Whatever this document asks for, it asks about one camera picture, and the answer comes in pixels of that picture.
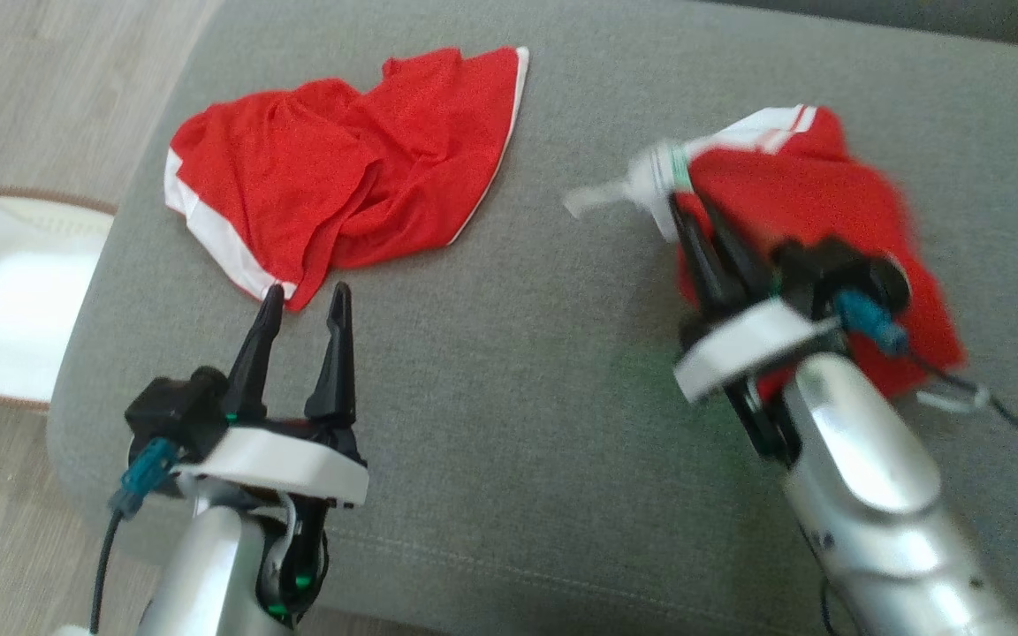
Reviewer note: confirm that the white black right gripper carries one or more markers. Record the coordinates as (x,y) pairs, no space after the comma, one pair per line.
(748,349)

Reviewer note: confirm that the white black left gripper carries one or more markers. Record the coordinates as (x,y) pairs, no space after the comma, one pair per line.
(270,459)

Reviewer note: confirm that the red white basketball jersey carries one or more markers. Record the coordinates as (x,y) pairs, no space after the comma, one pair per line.
(818,194)

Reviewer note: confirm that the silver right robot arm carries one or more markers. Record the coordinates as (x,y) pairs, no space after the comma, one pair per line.
(871,459)

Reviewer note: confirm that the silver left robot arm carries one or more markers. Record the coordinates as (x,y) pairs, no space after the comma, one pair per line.
(208,565)

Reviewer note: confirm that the red shorts white trim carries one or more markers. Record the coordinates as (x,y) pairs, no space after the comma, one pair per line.
(341,168)

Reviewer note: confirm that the white laundry basket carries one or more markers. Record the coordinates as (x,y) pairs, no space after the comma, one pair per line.
(5,300)

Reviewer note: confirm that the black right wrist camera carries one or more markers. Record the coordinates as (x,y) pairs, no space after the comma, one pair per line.
(827,265)

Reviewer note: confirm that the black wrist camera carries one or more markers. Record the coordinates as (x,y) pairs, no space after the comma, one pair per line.
(827,265)
(169,406)

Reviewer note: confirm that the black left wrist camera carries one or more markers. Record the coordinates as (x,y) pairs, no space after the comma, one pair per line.
(169,406)

